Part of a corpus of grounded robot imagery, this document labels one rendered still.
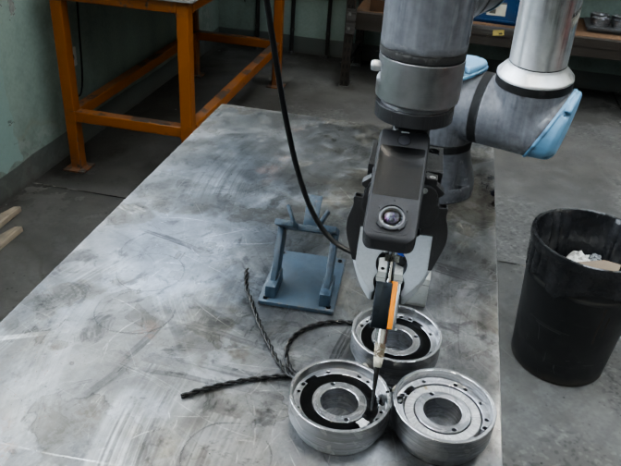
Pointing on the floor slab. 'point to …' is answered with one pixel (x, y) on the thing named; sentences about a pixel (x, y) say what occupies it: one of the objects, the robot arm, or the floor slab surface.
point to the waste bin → (569, 298)
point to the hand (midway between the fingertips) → (386, 294)
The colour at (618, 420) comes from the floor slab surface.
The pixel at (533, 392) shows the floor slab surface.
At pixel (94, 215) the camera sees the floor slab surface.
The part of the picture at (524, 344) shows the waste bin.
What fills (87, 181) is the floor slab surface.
